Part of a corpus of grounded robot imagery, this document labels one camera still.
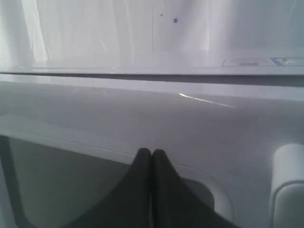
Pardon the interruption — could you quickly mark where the white microwave door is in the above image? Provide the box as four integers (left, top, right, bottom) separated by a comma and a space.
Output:
0, 74, 304, 228

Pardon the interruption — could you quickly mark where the white microwave oven body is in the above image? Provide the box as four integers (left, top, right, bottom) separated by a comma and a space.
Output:
0, 54, 304, 76

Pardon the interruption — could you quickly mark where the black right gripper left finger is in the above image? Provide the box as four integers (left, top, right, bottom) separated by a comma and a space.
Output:
65, 148, 152, 228

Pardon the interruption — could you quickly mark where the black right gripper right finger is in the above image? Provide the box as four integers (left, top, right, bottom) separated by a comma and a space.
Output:
151, 149, 235, 228

